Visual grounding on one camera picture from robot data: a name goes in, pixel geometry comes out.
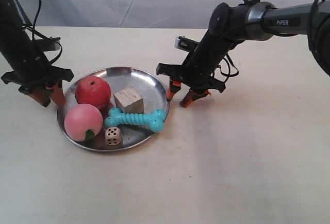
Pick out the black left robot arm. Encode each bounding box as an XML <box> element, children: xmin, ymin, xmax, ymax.
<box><xmin>1</xmin><ymin>0</ymin><xmax>74</xmax><ymax>107</ymax></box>

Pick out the pink toy peach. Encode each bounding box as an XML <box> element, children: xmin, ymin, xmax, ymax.
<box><xmin>64</xmin><ymin>104</ymin><xmax>103</xmax><ymax>142</ymax></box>

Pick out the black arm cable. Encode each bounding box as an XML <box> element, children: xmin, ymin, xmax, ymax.
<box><xmin>213</xmin><ymin>0</ymin><xmax>330</xmax><ymax>83</ymax></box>
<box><xmin>0</xmin><ymin>0</ymin><xmax>64</xmax><ymax>66</ymax></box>

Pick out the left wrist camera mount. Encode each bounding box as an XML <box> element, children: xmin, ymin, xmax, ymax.
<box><xmin>34</xmin><ymin>37</ymin><xmax>63</xmax><ymax>65</ymax></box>

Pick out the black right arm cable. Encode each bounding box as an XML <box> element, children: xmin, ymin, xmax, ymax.
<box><xmin>213</xmin><ymin>0</ymin><xmax>330</xmax><ymax>83</ymax></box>

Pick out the light wooden cube block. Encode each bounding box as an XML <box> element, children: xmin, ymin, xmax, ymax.
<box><xmin>114</xmin><ymin>86</ymin><xmax>144</xmax><ymax>114</ymax></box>

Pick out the teal rubber bone toy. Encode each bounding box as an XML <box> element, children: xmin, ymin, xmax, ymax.
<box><xmin>104</xmin><ymin>107</ymin><xmax>167</xmax><ymax>133</ymax></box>

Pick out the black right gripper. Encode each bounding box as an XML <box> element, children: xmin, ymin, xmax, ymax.
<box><xmin>156</xmin><ymin>32</ymin><xmax>225</xmax><ymax>107</ymax></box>

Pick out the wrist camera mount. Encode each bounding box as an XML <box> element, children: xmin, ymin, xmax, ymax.
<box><xmin>174</xmin><ymin>36</ymin><xmax>199</xmax><ymax>52</ymax></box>
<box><xmin>34</xmin><ymin>37</ymin><xmax>63</xmax><ymax>65</ymax></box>

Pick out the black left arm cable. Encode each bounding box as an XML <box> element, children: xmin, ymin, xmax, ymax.
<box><xmin>0</xmin><ymin>0</ymin><xmax>64</xmax><ymax>66</ymax></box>

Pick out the small wooden die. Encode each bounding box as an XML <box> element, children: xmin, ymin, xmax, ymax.
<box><xmin>105</xmin><ymin>126</ymin><xmax>122</xmax><ymax>146</ymax></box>

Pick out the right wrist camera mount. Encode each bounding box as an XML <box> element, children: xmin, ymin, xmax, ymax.
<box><xmin>174</xmin><ymin>36</ymin><xmax>199</xmax><ymax>52</ymax></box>

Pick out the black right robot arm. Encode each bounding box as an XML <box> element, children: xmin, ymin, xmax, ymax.
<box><xmin>156</xmin><ymin>0</ymin><xmax>329</xmax><ymax>107</ymax></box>

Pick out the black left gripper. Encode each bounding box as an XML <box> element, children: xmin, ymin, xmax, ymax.
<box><xmin>1</xmin><ymin>53</ymin><xmax>74</xmax><ymax>107</ymax></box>

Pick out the red toy apple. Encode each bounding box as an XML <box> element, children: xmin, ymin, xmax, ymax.
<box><xmin>75</xmin><ymin>75</ymin><xmax>111</xmax><ymax>110</ymax></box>

